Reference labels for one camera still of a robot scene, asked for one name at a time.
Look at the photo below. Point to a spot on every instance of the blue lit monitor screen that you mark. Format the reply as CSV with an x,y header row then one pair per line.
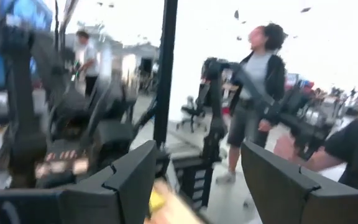
x,y
33,14

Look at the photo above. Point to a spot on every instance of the yellow microfiber towel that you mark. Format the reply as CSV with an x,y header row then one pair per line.
x,y
157,200

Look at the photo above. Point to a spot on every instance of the black background robot arm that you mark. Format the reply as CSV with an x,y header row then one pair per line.
x,y
23,109
104,137

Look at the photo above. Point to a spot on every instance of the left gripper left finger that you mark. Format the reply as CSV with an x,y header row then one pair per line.
x,y
126,193

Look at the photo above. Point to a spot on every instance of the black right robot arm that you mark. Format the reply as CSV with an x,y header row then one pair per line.
x,y
216,109

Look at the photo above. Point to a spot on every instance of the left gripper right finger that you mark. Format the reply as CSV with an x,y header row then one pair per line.
x,y
284,196

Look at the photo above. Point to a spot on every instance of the black office chair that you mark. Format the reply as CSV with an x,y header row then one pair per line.
x,y
193,113

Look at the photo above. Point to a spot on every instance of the person's white shoe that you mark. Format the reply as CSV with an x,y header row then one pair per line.
x,y
226,178

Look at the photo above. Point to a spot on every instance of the black pole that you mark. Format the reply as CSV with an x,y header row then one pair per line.
x,y
166,77

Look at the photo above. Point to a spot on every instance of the person's hand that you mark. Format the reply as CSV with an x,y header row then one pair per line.
x,y
264,125

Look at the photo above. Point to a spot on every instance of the person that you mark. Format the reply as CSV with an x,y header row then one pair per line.
x,y
89,62
356,149
259,77

